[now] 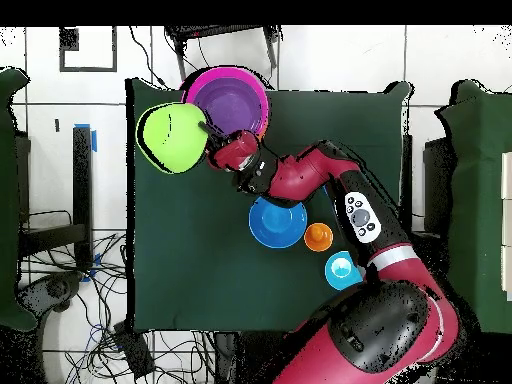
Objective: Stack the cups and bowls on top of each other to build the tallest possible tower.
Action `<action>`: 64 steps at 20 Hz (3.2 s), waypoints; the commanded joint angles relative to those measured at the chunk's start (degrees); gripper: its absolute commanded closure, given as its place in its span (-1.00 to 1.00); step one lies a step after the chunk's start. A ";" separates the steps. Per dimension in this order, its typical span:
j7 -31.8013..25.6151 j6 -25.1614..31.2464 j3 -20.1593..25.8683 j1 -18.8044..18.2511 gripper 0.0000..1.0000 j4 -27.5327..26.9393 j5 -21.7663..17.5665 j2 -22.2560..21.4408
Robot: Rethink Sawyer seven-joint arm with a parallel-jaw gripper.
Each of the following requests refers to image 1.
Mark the black stool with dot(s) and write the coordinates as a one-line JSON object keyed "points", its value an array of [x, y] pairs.
{"points": [[220, 31]]}

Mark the black square frame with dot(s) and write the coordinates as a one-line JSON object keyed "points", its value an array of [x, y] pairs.
{"points": [[88, 69]]}

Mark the orange cup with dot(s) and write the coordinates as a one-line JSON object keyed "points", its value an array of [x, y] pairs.
{"points": [[318, 238]]}

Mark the blue bowl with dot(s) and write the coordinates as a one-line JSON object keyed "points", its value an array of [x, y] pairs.
{"points": [[276, 224]]}

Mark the green bowl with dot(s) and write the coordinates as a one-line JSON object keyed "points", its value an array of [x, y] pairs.
{"points": [[172, 138]]}

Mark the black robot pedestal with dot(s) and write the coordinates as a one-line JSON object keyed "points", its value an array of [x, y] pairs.
{"points": [[240, 356]]}

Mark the large pink bowl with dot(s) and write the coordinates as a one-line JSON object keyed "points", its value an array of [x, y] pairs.
{"points": [[256, 86]]}

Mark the large orange bowl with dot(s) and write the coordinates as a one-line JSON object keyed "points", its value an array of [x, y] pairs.
{"points": [[262, 134]]}

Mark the white drawer unit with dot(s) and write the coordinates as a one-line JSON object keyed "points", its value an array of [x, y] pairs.
{"points": [[507, 180]]}

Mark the dark green tablecloth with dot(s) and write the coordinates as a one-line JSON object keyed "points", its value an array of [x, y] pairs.
{"points": [[180, 260]]}

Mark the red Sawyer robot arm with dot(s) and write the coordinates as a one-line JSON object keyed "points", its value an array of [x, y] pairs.
{"points": [[360, 320]]}

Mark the blue tape strip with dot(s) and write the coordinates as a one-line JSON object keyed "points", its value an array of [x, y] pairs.
{"points": [[94, 140]]}

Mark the black floor box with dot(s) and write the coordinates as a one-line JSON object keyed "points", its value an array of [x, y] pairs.
{"points": [[134, 352]]}

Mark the black bench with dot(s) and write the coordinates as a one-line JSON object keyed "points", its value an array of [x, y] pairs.
{"points": [[82, 180], [438, 180]]}

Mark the green clothed side table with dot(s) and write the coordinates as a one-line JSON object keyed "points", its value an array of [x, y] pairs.
{"points": [[8, 200], [480, 200]]}

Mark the small ribbed cyan bowl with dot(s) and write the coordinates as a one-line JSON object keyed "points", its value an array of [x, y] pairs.
{"points": [[342, 270]]}

